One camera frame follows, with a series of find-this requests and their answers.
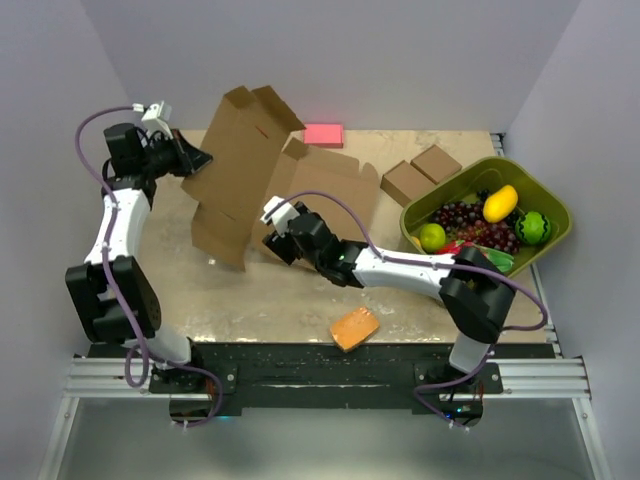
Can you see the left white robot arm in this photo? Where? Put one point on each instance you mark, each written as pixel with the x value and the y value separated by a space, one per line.
pixel 114 300

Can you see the yellow mango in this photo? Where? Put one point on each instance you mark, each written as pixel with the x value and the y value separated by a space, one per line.
pixel 501 204

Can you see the olive green plastic bin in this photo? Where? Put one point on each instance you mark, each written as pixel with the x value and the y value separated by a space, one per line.
pixel 493 173

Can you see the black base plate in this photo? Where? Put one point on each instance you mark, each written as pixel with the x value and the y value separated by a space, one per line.
pixel 230 378

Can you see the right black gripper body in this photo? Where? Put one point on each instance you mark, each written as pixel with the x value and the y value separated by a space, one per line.
pixel 319 264

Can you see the green lime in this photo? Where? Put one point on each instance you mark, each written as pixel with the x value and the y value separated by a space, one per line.
pixel 432 237

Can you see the large brown cardboard box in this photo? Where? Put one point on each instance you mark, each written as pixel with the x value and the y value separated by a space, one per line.
pixel 256 157

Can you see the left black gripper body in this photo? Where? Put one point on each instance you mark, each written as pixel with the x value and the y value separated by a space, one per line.
pixel 165 159

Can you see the small brown box left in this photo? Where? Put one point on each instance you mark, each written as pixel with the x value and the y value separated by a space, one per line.
pixel 404 183

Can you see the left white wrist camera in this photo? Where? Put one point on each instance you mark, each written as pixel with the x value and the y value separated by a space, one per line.
pixel 155 117

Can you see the toy watermelon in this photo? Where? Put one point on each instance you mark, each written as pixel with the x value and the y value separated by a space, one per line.
pixel 533 228

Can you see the small brown box right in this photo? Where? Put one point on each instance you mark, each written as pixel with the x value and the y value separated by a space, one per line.
pixel 436 164

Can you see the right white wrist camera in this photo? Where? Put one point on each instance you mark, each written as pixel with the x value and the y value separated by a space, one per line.
pixel 278 212

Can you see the purple grapes bunch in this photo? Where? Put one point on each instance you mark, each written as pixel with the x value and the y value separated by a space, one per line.
pixel 465 221

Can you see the small brown box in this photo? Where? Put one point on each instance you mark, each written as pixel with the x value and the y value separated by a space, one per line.
pixel 404 183
pixel 436 164

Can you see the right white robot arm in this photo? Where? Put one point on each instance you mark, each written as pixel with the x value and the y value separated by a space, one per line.
pixel 469 286

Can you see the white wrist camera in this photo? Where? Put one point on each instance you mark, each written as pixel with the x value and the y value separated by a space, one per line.
pixel 155 117
pixel 278 212

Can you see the orange sponge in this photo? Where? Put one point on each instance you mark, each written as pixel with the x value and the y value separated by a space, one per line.
pixel 354 328

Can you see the pink flat box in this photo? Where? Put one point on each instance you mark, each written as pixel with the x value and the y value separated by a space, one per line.
pixel 324 135

